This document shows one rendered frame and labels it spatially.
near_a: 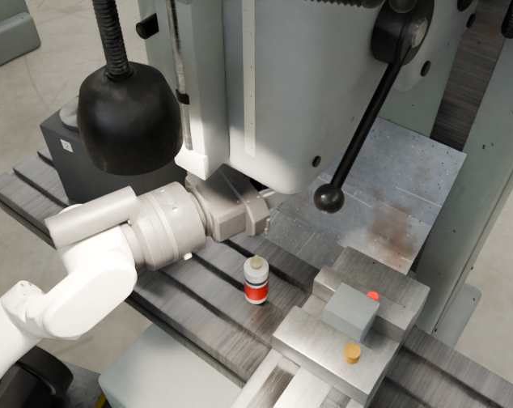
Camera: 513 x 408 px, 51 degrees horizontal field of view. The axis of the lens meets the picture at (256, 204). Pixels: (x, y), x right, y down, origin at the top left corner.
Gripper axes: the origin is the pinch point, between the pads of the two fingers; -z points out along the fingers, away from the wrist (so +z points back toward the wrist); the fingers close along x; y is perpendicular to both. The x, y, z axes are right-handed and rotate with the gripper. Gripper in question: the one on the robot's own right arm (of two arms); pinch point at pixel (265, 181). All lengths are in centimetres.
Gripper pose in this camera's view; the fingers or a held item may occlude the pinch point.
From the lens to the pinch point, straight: 68.6
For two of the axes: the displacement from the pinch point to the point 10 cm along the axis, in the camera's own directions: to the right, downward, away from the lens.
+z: -8.5, 3.8, -3.5
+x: -5.2, -6.4, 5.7
